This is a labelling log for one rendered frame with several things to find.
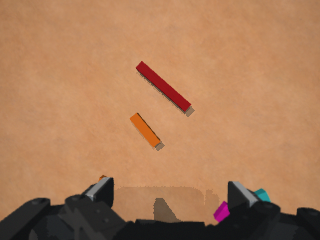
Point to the turquoise rod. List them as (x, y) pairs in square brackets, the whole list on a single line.
[(262, 194)]

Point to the dark red rod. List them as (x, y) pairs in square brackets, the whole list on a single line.
[(163, 86)]

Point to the magenta rod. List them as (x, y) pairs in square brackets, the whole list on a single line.
[(221, 212)]

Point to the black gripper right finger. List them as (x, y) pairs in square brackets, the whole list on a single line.
[(251, 218)]

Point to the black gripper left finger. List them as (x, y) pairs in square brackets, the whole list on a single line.
[(90, 212)]

